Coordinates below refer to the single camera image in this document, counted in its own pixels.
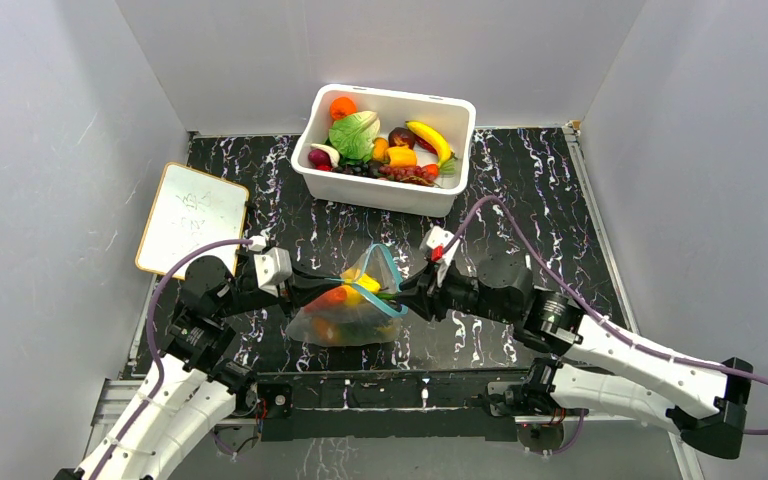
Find toy purple onion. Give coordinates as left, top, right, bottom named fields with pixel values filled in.
left=307, top=144, right=341, bottom=170

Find toy green cabbage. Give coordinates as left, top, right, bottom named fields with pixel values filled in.
left=328, top=111, right=381, bottom=161

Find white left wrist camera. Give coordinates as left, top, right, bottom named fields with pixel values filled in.
left=252, top=247, right=293, bottom=297

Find toy red tomato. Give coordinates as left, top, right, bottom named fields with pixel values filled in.
left=303, top=286, right=348, bottom=314

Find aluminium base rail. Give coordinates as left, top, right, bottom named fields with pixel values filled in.
left=89, top=374, right=690, bottom=439

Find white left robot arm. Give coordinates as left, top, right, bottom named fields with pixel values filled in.
left=56, top=248, right=344, bottom=479

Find toy yellow pepper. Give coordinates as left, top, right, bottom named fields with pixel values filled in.
left=385, top=146, right=418, bottom=168

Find toy yellow banana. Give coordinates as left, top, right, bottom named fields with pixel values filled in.
left=405, top=121, right=456, bottom=165

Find white board wooden frame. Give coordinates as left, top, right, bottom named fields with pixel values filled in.
left=135, top=162, right=250, bottom=275

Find toy red grapes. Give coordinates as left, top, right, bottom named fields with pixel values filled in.
left=378, top=165, right=438, bottom=187

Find toy red chili pepper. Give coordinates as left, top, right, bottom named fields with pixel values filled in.
left=415, top=137, right=437, bottom=155

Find clear zip top bag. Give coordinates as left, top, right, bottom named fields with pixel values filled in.
left=286, top=243, right=409, bottom=347

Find toy yellow pear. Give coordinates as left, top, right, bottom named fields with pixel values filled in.
left=341, top=268, right=381, bottom=306

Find white plastic food bin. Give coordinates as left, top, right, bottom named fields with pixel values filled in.
left=291, top=84, right=476, bottom=217

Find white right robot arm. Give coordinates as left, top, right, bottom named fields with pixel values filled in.
left=395, top=253, right=752, bottom=459

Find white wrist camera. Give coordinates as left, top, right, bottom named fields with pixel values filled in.
left=420, top=225, right=460, bottom=287
left=252, top=247, right=293, bottom=297

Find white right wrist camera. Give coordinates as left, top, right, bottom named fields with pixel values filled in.
left=420, top=225, right=460, bottom=287

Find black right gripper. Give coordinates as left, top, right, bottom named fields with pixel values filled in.
left=393, top=260, right=516, bottom=325

